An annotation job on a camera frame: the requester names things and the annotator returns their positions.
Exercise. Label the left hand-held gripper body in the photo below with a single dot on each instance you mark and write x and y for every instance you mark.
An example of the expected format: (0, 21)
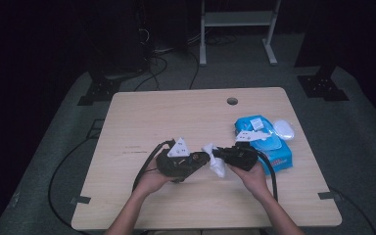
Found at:
(178, 150)

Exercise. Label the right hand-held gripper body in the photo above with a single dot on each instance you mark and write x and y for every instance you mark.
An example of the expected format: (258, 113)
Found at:
(241, 156)

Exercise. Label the white wet wipe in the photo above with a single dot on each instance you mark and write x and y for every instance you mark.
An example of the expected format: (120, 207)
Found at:
(217, 166)

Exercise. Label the blue wet wipes pack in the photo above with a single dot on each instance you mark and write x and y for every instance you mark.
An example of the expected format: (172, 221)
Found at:
(282, 156)

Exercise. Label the person's right hand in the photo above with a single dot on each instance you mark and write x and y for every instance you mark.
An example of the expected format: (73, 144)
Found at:
(254, 181)

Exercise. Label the person's left hand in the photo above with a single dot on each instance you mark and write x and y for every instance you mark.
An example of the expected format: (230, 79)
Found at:
(150, 182)

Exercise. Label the black tape strip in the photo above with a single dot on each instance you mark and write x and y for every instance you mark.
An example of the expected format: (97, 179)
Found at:
(329, 195)
(80, 200)

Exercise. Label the black stand base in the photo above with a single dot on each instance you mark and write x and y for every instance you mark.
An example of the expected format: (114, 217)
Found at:
(99, 91)
(321, 86)

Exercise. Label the white metal stand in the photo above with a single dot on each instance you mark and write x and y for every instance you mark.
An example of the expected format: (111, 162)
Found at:
(238, 18)

